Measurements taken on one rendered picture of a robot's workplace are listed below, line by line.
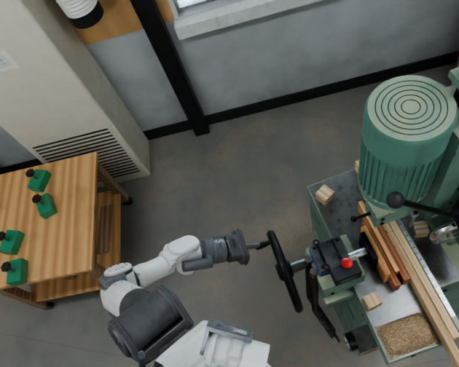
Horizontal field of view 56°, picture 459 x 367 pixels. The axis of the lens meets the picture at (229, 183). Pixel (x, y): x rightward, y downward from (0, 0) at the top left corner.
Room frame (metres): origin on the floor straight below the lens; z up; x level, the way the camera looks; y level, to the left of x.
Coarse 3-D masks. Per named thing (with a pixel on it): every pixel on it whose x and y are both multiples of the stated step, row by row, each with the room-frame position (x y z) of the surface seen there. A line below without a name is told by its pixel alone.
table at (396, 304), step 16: (336, 176) 0.66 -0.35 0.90; (352, 176) 0.63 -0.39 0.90; (336, 192) 0.60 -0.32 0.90; (352, 192) 0.58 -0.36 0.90; (320, 208) 0.57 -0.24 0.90; (336, 208) 0.55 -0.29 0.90; (352, 208) 0.53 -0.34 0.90; (336, 224) 0.50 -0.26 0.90; (352, 224) 0.48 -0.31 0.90; (352, 240) 0.43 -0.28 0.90; (368, 272) 0.32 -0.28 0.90; (352, 288) 0.30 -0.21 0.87; (368, 288) 0.27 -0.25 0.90; (384, 288) 0.26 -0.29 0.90; (400, 288) 0.24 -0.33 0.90; (384, 304) 0.22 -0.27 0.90; (400, 304) 0.20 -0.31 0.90; (416, 304) 0.18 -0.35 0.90; (368, 320) 0.20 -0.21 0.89; (384, 320) 0.18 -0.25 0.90; (384, 352) 0.10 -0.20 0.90; (416, 352) 0.07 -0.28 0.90
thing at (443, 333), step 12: (384, 228) 0.41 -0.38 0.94; (396, 240) 0.36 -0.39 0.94; (408, 264) 0.28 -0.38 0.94; (420, 288) 0.21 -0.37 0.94; (420, 300) 0.18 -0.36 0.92; (432, 312) 0.14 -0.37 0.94; (432, 324) 0.12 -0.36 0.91; (444, 336) 0.07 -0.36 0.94; (456, 348) 0.04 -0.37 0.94; (456, 360) 0.01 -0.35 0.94
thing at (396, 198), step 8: (392, 192) 0.31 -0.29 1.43; (392, 200) 0.30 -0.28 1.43; (400, 200) 0.29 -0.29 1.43; (408, 200) 0.30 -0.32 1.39; (416, 208) 0.29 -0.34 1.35; (424, 208) 0.29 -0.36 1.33; (432, 208) 0.29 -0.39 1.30; (448, 216) 0.28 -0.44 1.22; (456, 216) 0.28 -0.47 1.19; (456, 224) 0.29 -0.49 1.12
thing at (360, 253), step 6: (360, 234) 0.41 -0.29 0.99; (360, 240) 0.40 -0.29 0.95; (366, 240) 0.38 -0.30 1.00; (360, 246) 0.40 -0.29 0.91; (366, 246) 0.37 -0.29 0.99; (354, 252) 0.37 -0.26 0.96; (360, 252) 0.37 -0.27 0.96; (366, 252) 0.36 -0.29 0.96; (372, 252) 0.34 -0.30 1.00; (366, 258) 0.35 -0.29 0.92; (372, 258) 0.33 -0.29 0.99; (372, 264) 0.32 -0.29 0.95
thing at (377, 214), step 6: (366, 204) 0.46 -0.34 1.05; (366, 210) 0.46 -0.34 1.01; (372, 210) 0.43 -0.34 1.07; (378, 210) 0.42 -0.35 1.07; (384, 210) 0.42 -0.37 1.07; (390, 210) 0.41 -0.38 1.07; (402, 210) 0.40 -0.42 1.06; (408, 210) 0.40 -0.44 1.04; (372, 216) 0.42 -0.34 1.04; (378, 216) 0.41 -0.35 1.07; (384, 216) 0.40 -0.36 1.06; (390, 216) 0.40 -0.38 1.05; (396, 216) 0.40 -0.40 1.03; (402, 216) 0.40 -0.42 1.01; (372, 222) 0.42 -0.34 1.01; (378, 222) 0.40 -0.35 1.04; (384, 222) 0.40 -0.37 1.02
